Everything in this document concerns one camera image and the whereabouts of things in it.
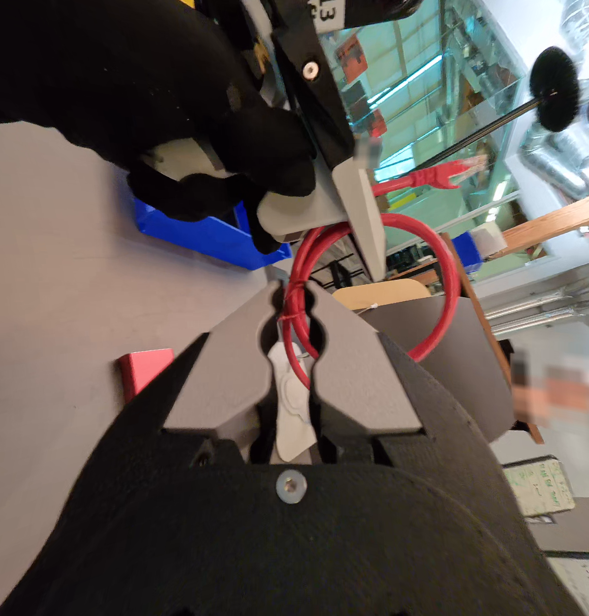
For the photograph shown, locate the blue plastic bin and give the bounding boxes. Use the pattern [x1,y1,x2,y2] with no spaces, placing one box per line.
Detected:
[133,197,293,270]
[451,231,483,273]

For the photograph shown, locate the red ethernet cable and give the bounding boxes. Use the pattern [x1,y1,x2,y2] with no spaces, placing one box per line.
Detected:
[280,156,490,390]

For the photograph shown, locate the whiteboard with writing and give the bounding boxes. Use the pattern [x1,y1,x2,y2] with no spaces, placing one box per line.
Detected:
[504,457,576,518]
[547,553,589,616]

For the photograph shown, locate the silver spiral air duct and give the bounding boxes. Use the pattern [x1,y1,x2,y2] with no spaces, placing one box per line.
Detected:
[518,120,589,204]

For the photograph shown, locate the person's left hand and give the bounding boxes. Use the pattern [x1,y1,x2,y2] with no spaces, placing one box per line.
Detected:
[0,0,319,256]

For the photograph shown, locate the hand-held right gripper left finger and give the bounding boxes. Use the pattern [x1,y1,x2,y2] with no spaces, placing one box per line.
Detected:
[162,279,281,465]

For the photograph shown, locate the black floor lamp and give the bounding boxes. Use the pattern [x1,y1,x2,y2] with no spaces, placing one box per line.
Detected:
[410,47,580,170]

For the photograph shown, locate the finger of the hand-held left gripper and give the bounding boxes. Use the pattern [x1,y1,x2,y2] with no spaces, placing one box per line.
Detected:
[332,160,388,283]

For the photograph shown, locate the small red block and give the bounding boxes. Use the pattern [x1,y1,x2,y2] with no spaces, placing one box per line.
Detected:
[119,349,176,402]

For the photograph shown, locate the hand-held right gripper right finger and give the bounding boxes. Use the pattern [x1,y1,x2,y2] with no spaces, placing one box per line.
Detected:
[306,280,423,465]

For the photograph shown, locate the tan board with black panel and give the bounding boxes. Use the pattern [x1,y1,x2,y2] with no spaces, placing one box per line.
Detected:
[333,232,545,444]

